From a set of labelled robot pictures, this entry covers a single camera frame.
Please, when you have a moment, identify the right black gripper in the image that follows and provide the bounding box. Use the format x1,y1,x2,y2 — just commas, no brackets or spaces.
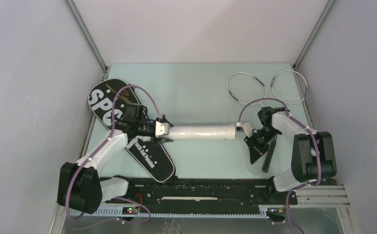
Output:
244,126,280,163

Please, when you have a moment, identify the white shuttlecock tube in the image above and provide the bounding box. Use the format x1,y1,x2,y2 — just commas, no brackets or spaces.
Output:
165,124,236,141

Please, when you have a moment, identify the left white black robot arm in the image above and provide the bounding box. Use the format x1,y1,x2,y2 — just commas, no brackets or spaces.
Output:
57,103,176,214

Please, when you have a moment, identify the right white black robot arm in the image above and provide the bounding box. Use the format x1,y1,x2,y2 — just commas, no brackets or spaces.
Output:
236,107,337,204

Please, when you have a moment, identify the left white badminton racket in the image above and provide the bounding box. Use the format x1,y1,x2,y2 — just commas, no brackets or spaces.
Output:
226,71,287,173

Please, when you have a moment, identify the white badminton racket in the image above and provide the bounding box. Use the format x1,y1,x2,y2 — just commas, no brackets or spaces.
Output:
226,71,287,173
270,69,308,104

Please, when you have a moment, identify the right white badminton racket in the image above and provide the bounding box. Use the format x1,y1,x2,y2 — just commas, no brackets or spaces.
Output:
270,69,308,104

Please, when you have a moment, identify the black racket cover bag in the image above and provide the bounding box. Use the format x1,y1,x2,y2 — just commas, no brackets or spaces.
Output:
88,78,176,182

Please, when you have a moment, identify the right electronics board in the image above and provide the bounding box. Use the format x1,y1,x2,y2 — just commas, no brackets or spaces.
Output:
267,209,286,224

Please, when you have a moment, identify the electronics board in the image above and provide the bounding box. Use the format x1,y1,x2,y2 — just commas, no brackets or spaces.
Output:
267,209,286,224
121,206,140,215

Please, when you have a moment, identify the left electronics board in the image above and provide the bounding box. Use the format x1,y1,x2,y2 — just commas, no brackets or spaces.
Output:
121,206,140,215

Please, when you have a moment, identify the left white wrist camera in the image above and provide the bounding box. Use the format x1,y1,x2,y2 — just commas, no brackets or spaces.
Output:
155,120,170,137

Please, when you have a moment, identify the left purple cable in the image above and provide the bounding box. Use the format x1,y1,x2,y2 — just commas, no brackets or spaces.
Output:
64,85,163,224

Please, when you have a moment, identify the purple cable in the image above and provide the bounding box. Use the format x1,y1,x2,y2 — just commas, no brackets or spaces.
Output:
64,85,163,224
238,97,323,234

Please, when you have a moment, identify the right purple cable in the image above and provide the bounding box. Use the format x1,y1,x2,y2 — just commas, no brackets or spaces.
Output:
238,97,323,234

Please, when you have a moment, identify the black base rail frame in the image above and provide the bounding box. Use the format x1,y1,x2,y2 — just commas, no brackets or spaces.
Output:
68,176,350,221

